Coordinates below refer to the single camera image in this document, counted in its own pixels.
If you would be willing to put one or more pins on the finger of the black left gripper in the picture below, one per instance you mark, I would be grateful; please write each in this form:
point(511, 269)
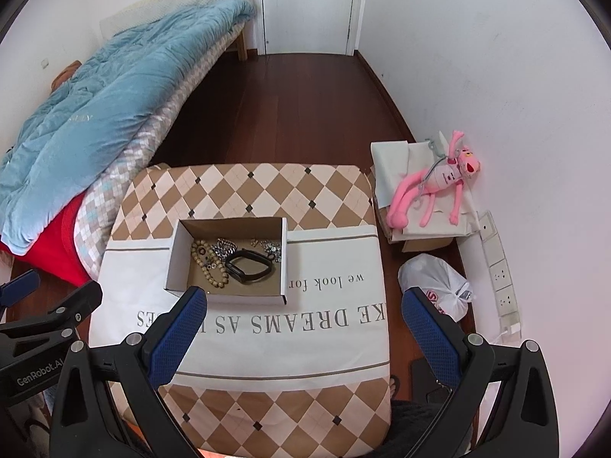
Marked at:
point(59, 324)
point(19, 288)

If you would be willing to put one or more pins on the white door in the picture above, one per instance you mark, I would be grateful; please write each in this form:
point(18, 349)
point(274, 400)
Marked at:
point(328, 27)

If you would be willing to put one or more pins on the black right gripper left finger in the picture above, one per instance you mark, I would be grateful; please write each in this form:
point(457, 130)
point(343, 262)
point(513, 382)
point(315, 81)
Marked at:
point(107, 402)

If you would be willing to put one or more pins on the checkered bed sheet mattress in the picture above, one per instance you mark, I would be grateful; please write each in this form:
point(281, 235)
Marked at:
point(102, 200)

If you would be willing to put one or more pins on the black wristband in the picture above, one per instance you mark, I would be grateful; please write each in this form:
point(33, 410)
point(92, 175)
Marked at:
point(247, 266)

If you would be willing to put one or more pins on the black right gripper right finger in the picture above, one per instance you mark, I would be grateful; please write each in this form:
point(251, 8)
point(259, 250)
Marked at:
point(523, 420)

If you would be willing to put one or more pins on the pink panther plush toy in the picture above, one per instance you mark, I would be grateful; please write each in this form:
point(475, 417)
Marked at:
point(451, 171)

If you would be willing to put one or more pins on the red blanket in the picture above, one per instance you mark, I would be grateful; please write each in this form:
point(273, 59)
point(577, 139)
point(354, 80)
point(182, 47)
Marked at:
point(54, 251)

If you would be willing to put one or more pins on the white cardboard box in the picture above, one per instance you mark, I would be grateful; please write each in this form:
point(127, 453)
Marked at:
point(192, 262)

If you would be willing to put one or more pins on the white plastic bag red print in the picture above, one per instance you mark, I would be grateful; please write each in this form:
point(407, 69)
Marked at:
point(446, 289)

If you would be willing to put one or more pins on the white cloth covered box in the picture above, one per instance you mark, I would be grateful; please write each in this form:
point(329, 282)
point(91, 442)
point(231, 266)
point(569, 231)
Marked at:
point(392, 162)

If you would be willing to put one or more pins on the white power strip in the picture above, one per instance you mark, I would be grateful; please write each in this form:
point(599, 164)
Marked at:
point(501, 279)

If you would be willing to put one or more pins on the silver chain jewelry in box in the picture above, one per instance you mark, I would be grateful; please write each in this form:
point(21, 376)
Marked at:
point(222, 248)

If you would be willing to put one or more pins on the brown pillow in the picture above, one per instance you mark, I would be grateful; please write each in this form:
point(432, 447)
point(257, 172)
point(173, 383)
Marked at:
point(65, 74)

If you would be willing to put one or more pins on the light blue quilt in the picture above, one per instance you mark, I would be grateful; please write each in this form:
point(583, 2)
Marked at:
point(85, 124)

